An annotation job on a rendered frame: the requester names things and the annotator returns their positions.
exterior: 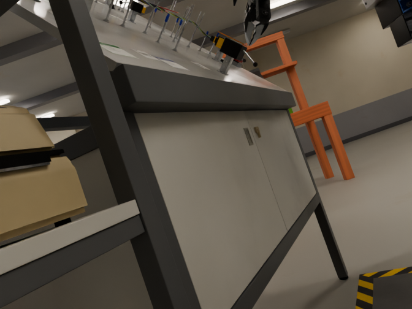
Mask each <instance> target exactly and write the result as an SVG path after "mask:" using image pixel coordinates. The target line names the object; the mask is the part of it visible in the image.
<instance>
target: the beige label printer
mask: <svg viewBox="0 0 412 309"><path fill-rule="evenodd" d="M53 148H55V146H54V144H53V142H52V141H51V140H50V138H49V136H48V135H47V133H46V132H45V130H44V129H43V127H42V126H41V124H40V123H39V121H38V120H37V118H36V116H35V115H34V114H31V113H29V112H28V109H26V108H23V107H16V106H11V105H0V242H2V241H4V240H7V239H10V238H13V237H16V236H18V235H21V234H24V233H27V232H30V231H33V230H35V229H38V228H41V227H44V226H47V225H49V224H53V223H54V224H55V227H58V226H62V225H64V224H67V223H70V222H71V218H70V217H72V216H75V215H78V214H81V213H83V212H85V208H84V206H87V205H88V204H87V201H86V198H85V195H84V192H83V190H82V186H81V184H80V180H79V178H78V175H77V171H76V169H75V167H74V166H73V165H72V163H71V161H70V160H69V159H68V158H67V157H66V156H63V157H61V156H60V154H62V153H64V150H63V149H60V150H51V149H53Z"/></svg>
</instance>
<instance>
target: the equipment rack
mask: <svg viewBox="0 0 412 309"><path fill-rule="evenodd" d="M48 1H49V3H50V6H51V9H52V12H53V15H54V18H55V21H56V24H57V27H58V30H59V33H60V35H61V38H62V41H63V44H64V48H65V50H66V53H67V57H68V59H69V62H70V64H71V68H72V71H73V73H74V77H75V80H76V82H77V86H78V89H79V92H80V94H81V97H82V100H83V103H84V106H85V109H86V112H87V115H88V118H89V121H90V123H91V127H92V129H93V132H94V136H95V138H96V142H97V145H98V147H99V151H100V153H101V156H102V159H103V162H104V165H105V168H106V171H107V174H108V176H109V180H110V183H111V185H112V188H113V192H114V194H115V197H116V201H117V203H118V205H116V206H114V207H111V208H108V209H105V210H102V211H99V212H96V213H93V214H90V215H88V216H84V217H82V218H79V219H75V220H73V221H71V222H70V223H67V224H64V225H62V226H58V227H52V228H49V229H47V230H44V231H41V232H38V233H35V234H32V235H29V236H27V237H23V238H20V239H18V240H14V241H12V242H9V243H6V244H3V245H0V308H2V307H4V306H6V305H8V304H10V303H12V302H14V301H16V300H17V299H19V298H21V297H23V296H25V295H27V294H29V293H30V292H33V291H35V290H36V289H38V288H40V287H42V286H44V285H46V284H47V283H49V282H51V281H53V280H55V279H57V278H59V277H61V276H63V275H65V274H67V273H68V272H70V271H72V270H74V269H76V268H78V267H80V266H81V265H83V264H86V263H87V262H89V261H91V260H93V259H95V258H97V257H99V256H100V255H102V254H104V253H106V252H108V251H110V250H112V249H114V248H116V247H118V246H120V245H121V244H123V243H125V242H127V241H129V240H130V241H131V244H132V247H133V250H134V253H135V256H136V259H137V262H138V265H139V268H140V271H141V274H142V276H143V280H144V282H145V286H146V288H147V291H148V295H149V297H150V300H151V304H152V306H153V309H191V307H190V304H189V301H188V298H187V296H186V293H185V289H184V287H183V283H182V282H181V278H180V275H179V272H178V269H177V266H176V263H175V261H174V257H173V255H172V252H171V249H170V246H169V243H168V241H167V237H166V234H165V232H164V228H163V226H162V223H161V220H160V217H159V214H158V211H157V208H156V206H155V202H154V200H153V196H152V194H151V191H150V188H149V185H148V182H147V179H146V176H145V173H144V171H143V168H142V165H141V162H140V159H139V156H138V153H137V150H136V148H135V145H134V141H133V139H132V135H131V133H130V130H129V127H128V124H127V121H126V118H125V115H124V113H123V109H122V107H121V104H120V100H119V98H118V95H117V93H116V89H115V86H114V84H113V80H112V78H111V75H110V72H109V69H108V66H107V63H106V60H105V58H104V54H103V52H102V48H101V45H100V43H99V40H98V38H97V34H96V31H95V28H94V25H93V22H92V20H91V17H90V13H89V11H88V8H87V5H86V2H85V0H48Z"/></svg>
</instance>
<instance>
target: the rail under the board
mask: <svg viewBox="0 0 412 309"><path fill-rule="evenodd" d="M109 72H110V75H111V78H112V80H113V84H114V86H115V89H116V93H117V95H118V98H119V100H120V104H121V107H122V109H123V111H124V112H133V113H167V112H221V111H249V110H285V109H290V108H292V107H295V106H296V102H295V100H294V97H293V95H292V93H290V92H287V91H280V90H273V89H269V88H262V87H258V86H251V85H244V84H240V83H234V82H227V81H222V80H216V79H212V78H205V77H198V76H194V75H188V74H181V73H176V72H170V71H163V70H159V69H152V68H148V67H141V66H135V65H130V64H121V65H119V66H118V67H116V68H115V69H114V70H113V71H109Z"/></svg>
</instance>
